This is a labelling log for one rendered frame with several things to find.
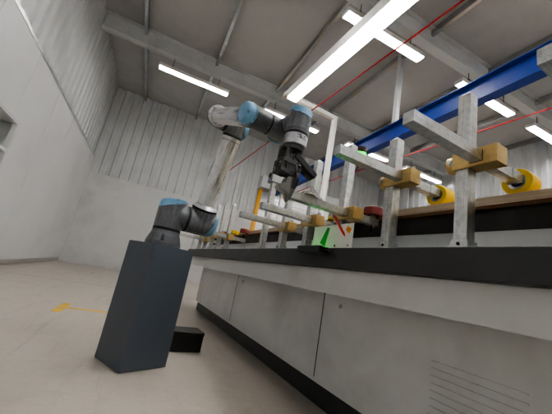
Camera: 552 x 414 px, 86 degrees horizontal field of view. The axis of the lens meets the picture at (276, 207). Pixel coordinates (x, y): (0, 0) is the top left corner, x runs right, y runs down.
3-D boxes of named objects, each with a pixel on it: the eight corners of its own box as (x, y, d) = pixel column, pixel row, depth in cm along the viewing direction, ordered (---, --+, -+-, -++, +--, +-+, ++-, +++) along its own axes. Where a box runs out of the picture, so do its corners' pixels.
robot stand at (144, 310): (117, 374, 133) (154, 242, 147) (94, 356, 148) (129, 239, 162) (165, 367, 152) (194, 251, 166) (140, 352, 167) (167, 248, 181)
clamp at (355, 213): (352, 218, 114) (354, 205, 116) (330, 220, 126) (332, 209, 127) (363, 221, 117) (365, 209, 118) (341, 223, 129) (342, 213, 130)
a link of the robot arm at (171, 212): (149, 225, 168) (158, 196, 172) (179, 232, 177) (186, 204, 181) (156, 224, 156) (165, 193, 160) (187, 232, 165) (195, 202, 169)
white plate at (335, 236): (350, 248, 111) (353, 222, 113) (310, 248, 133) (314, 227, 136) (351, 248, 111) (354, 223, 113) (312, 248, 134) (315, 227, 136)
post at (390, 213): (385, 269, 95) (397, 135, 106) (377, 269, 98) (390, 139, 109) (393, 271, 96) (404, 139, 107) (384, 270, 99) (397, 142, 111)
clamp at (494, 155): (495, 158, 73) (495, 140, 74) (443, 172, 85) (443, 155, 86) (508, 167, 75) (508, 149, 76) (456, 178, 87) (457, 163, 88)
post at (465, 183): (466, 253, 74) (471, 89, 85) (452, 253, 77) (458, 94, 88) (474, 255, 76) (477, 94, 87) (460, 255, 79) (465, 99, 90)
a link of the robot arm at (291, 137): (299, 145, 119) (313, 137, 110) (297, 156, 117) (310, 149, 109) (280, 136, 115) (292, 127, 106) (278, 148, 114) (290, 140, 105)
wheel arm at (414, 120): (414, 120, 65) (416, 105, 66) (401, 126, 68) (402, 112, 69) (529, 186, 86) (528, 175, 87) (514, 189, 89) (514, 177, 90)
